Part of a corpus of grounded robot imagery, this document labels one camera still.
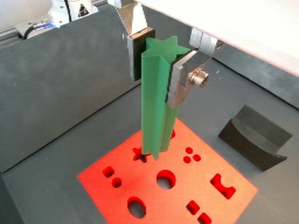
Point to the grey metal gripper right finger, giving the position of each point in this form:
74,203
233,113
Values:
186,68

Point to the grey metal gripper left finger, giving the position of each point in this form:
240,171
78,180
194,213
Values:
137,31

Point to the green star-shaped rod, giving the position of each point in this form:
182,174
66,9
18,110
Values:
157,115

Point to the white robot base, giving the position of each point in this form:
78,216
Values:
62,12

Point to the black curved holder stand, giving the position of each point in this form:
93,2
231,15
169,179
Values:
255,138

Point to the red shape-sorter block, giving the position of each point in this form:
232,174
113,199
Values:
186,187

